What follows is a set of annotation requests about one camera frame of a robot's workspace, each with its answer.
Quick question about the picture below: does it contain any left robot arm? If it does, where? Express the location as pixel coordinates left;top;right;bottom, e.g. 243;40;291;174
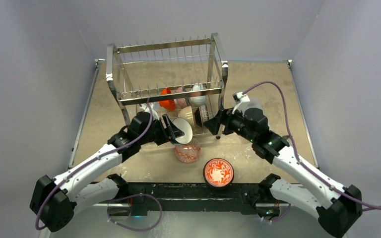
29;112;193;232

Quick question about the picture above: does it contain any clear plastic screw box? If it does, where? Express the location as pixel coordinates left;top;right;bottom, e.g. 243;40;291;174
239;98;262;112

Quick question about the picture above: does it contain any white red-rimmed bowl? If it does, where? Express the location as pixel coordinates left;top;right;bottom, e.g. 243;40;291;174
172;118;193;145

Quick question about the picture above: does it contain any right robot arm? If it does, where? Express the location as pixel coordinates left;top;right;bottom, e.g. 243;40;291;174
203;108;363;238

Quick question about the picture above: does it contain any red geometric pattern bowl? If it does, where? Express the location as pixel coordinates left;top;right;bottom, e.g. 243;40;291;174
174;139;201;164

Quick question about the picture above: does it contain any beige speckled bowl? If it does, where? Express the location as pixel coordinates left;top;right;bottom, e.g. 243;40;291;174
178;106;195;128

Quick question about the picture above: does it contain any steel two-tier dish rack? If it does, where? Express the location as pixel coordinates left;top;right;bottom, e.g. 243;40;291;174
105;33;229;124

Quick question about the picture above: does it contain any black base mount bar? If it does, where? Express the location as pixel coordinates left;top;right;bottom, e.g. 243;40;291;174
96;182;291;218

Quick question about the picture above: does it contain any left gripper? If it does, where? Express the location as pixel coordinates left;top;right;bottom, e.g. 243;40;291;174
139;114;183;145

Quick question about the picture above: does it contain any red floral pattern bowl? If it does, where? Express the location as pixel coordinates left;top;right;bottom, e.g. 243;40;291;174
202;158;235;189

